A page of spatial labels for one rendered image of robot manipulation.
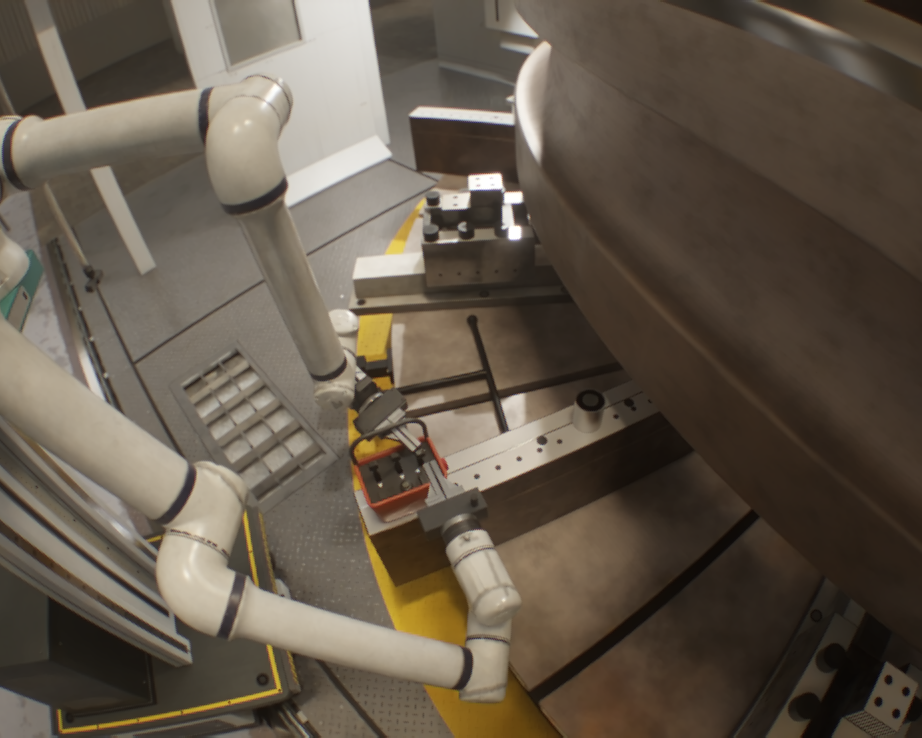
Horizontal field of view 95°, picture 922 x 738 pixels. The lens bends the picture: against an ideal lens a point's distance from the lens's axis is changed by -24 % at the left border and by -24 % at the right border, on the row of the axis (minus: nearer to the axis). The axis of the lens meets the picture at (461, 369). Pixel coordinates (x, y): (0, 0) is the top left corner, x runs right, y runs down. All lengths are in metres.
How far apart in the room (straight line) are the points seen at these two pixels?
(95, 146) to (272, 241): 0.40
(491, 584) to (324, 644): 0.30
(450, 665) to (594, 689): 0.68
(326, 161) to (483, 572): 3.66
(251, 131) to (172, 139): 0.20
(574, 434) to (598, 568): 0.45
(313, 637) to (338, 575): 1.19
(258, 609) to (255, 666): 0.85
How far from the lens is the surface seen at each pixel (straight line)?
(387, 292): 2.43
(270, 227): 0.94
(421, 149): 3.41
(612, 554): 1.76
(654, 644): 1.69
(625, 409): 1.58
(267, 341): 2.99
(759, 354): 1.15
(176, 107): 1.04
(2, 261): 1.19
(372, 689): 1.99
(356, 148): 4.41
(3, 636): 1.65
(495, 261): 2.22
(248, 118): 0.90
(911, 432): 1.11
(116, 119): 1.10
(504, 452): 1.47
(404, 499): 1.30
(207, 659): 1.85
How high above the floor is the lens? 1.91
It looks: 48 degrees down
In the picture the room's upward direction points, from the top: 7 degrees counter-clockwise
